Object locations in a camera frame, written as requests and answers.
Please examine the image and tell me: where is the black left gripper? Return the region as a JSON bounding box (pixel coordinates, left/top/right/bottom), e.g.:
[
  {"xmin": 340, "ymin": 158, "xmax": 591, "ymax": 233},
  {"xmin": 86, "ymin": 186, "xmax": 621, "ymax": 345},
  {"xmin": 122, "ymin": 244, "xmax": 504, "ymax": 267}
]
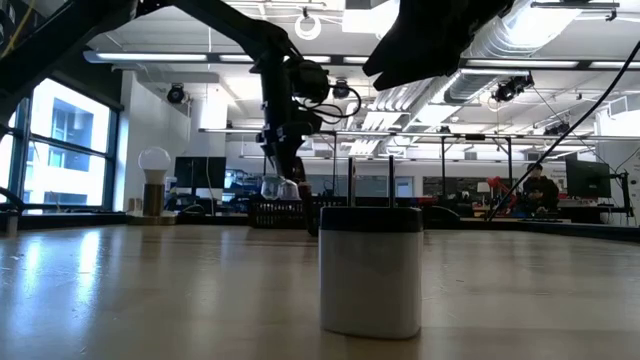
[{"xmin": 257, "ymin": 107, "xmax": 325, "ymax": 184}]

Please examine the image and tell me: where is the blue sand timer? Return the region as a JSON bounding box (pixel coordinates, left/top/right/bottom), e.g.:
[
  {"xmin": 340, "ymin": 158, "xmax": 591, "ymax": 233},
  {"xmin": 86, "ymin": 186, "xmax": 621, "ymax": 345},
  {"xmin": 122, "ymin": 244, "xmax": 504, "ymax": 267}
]
[{"xmin": 259, "ymin": 174, "xmax": 302, "ymax": 202}]

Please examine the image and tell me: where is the black and white charger cube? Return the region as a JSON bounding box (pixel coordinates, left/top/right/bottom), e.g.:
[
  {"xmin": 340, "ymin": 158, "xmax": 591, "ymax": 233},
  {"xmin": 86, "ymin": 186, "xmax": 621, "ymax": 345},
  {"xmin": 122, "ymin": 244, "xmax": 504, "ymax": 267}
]
[{"xmin": 318, "ymin": 154, "xmax": 424, "ymax": 340}]

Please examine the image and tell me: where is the black monitor on arm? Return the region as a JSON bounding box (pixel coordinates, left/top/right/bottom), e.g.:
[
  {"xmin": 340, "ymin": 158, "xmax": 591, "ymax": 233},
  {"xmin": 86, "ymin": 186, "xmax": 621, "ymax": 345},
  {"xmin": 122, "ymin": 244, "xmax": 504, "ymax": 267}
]
[{"xmin": 564, "ymin": 157, "xmax": 613, "ymax": 200}]

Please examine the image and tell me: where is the black slotted plastic basket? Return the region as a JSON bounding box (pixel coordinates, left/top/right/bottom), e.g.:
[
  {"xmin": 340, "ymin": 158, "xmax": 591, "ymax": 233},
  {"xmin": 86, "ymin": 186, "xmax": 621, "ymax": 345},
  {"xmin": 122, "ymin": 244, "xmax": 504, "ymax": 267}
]
[{"xmin": 248, "ymin": 196, "xmax": 349, "ymax": 236}]

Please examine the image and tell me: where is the black computer monitor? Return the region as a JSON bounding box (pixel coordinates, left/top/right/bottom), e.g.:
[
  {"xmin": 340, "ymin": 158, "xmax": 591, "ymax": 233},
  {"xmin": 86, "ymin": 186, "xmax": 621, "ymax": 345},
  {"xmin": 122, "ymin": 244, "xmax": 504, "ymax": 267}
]
[{"xmin": 173, "ymin": 156, "xmax": 227, "ymax": 190}]

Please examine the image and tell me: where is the long ceiling light strip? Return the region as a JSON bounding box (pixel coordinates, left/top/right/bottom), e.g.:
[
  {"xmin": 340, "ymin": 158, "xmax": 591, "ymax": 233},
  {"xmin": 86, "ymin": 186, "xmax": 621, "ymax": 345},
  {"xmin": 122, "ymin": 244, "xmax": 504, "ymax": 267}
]
[
  {"xmin": 464, "ymin": 58, "xmax": 581, "ymax": 70},
  {"xmin": 83, "ymin": 49, "xmax": 209, "ymax": 64}
]

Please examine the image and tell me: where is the white bulb lamp brass base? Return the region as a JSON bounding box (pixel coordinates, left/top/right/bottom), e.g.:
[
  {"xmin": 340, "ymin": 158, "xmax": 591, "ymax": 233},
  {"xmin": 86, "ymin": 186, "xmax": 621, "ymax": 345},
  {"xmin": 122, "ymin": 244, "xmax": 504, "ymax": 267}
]
[{"xmin": 127, "ymin": 146, "xmax": 179, "ymax": 226}]

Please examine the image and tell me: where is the person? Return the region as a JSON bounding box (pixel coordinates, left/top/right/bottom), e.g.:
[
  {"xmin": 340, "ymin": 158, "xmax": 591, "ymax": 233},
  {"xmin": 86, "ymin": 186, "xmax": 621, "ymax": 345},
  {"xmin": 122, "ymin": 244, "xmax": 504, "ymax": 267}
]
[{"xmin": 521, "ymin": 162, "xmax": 562, "ymax": 216}]

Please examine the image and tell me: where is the black standing desk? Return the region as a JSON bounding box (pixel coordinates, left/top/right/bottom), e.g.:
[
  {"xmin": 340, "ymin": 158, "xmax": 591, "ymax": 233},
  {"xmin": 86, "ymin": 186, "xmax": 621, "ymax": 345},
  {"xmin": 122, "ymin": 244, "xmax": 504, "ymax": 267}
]
[{"xmin": 557, "ymin": 197, "xmax": 636, "ymax": 226}]

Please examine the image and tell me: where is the silver ventilation duct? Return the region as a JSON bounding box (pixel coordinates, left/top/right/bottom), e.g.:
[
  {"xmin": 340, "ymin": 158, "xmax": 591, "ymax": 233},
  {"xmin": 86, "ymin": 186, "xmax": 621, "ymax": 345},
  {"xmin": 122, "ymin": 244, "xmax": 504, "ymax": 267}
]
[{"xmin": 372, "ymin": 0, "xmax": 584, "ymax": 131}]

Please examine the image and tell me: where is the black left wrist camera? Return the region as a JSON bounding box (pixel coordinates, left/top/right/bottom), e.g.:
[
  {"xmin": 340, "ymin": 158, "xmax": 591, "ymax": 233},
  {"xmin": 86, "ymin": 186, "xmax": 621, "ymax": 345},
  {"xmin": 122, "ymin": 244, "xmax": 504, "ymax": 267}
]
[{"xmin": 292, "ymin": 57, "xmax": 332, "ymax": 105}]

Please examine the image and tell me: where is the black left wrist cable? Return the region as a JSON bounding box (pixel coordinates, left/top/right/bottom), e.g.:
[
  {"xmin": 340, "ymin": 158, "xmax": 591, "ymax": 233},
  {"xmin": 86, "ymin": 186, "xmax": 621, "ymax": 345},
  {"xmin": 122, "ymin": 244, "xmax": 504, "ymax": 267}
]
[{"xmin": 294, "ymin": 83, "xmax": 362, "ymax": 126}]

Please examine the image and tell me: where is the white hanging ring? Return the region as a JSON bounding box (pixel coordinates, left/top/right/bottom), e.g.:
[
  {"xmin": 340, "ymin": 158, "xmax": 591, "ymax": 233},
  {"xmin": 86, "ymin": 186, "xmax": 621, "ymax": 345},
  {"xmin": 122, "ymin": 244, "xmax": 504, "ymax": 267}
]
[{"xmin": 294, "ymin": 14, "xmax": 322, "ymax": 41}]

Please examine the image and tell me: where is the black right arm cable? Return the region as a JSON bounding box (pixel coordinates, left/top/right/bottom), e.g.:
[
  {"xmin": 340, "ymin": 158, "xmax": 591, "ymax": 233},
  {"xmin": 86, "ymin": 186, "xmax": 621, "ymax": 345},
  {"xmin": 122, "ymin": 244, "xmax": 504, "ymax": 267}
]
[{"xmin": 485, "ymin": 39, "xmax": 640, "ymax": 222}]

